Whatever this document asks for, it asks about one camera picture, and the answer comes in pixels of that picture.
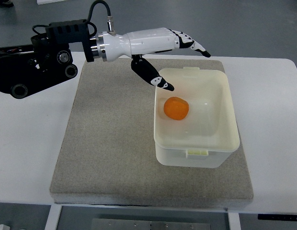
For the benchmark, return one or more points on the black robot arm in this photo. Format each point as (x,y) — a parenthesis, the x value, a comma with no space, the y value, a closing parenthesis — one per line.
(47,61)

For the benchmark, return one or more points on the black table control panel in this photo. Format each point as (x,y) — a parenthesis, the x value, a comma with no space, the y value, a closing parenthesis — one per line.
(277,217)

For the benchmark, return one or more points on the white table leg right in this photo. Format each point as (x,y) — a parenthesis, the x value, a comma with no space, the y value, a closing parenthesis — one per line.
(234,221)

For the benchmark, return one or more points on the white table leg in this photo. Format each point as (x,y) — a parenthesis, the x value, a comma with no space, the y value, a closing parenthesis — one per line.
(234,221)
(53,217)

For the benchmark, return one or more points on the white table leg left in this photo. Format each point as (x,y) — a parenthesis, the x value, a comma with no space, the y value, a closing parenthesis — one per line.
(53,217)

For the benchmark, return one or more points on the orange fruit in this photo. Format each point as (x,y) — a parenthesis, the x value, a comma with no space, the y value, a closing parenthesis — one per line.
(176,108)

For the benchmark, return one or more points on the white board on floor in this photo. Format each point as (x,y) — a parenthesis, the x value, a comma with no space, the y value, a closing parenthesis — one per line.
(41,2)

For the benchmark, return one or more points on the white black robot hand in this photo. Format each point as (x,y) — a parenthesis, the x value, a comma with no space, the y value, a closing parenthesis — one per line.
(137,44)

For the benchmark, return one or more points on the white plastic box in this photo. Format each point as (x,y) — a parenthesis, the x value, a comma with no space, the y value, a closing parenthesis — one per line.
(208,135)

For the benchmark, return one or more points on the person's black shoe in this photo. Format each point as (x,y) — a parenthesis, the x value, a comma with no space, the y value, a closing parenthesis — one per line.
(6,3)

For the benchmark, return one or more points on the grey foam mat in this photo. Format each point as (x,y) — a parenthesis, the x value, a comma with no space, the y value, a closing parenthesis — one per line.
(108,153)

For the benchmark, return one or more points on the grey metal plate below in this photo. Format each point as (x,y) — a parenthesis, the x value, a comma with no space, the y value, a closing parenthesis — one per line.
(122,224)

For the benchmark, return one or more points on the small white block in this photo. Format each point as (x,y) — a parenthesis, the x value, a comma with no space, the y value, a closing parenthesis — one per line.
(4,227)

